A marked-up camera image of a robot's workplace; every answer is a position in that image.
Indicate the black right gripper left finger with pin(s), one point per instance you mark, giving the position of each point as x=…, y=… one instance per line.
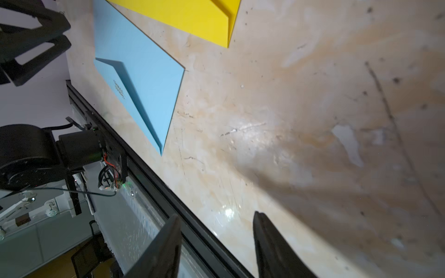
x=162, y=257

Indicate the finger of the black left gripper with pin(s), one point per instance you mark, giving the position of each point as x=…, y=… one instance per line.
x=16, y=41

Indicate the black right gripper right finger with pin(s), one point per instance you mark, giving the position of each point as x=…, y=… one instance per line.
x=275, y=257

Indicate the light blue envelope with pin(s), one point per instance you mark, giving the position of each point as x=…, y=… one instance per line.
x=144, y=78

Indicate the yellow envelope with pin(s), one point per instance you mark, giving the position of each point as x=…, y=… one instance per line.
x=213, y=21

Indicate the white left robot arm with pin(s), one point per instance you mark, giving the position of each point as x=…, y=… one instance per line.
x=30, y=155

